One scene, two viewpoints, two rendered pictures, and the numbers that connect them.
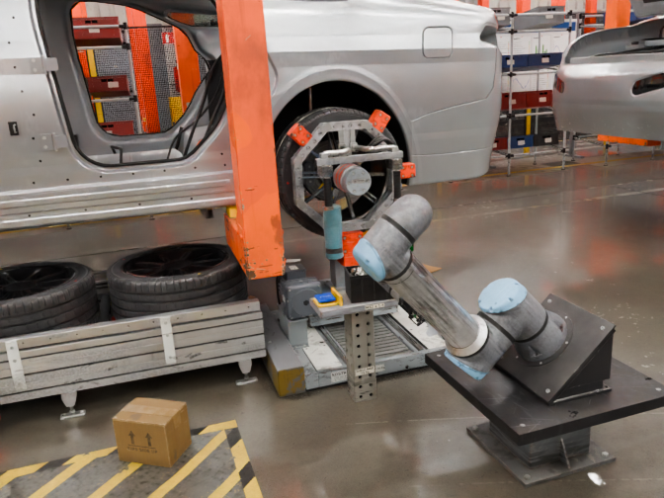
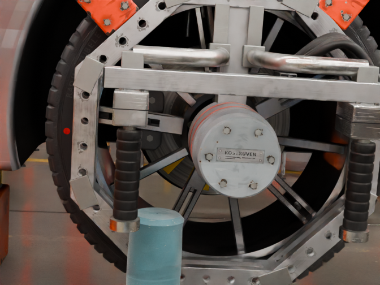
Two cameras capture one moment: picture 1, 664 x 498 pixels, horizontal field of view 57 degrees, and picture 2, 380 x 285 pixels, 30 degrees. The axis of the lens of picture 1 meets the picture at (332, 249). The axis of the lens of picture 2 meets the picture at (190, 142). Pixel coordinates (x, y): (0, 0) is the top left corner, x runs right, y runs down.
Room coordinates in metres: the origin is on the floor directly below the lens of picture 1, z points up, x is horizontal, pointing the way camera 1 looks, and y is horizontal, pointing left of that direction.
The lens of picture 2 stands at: (1.78, -0.29, 1.05)
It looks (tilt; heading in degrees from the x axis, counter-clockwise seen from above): 10 degrees down; 12
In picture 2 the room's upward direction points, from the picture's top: 4 degrees clockwise
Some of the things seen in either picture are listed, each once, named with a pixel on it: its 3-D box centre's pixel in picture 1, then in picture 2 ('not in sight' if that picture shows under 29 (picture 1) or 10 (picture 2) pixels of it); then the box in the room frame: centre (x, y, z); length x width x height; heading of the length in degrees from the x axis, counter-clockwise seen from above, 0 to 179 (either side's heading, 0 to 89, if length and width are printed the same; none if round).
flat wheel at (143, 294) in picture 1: (179, 283); not in sight; (2.89, 0.77, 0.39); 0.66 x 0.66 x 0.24
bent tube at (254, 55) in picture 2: (373, 140); (307, 42); (2.92, -0.22, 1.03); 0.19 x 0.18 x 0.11; 16
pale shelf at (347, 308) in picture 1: (365, 299); not in sight; (2.38, -0.12, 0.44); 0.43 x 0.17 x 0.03; 106
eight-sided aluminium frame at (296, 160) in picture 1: (346, 176); (227, 139); (3.01, -0.09, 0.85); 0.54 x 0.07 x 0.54; 106
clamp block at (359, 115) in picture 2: (393, 163); (359, 117); (2.86, -0.31, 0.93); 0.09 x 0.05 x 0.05; 16
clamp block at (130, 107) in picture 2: (324, 170); (131, 104); (2.76, 0.01, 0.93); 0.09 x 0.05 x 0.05; 16
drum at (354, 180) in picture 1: (351, 179); (232, 146); (2.94, -0.11, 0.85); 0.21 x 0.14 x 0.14; 16
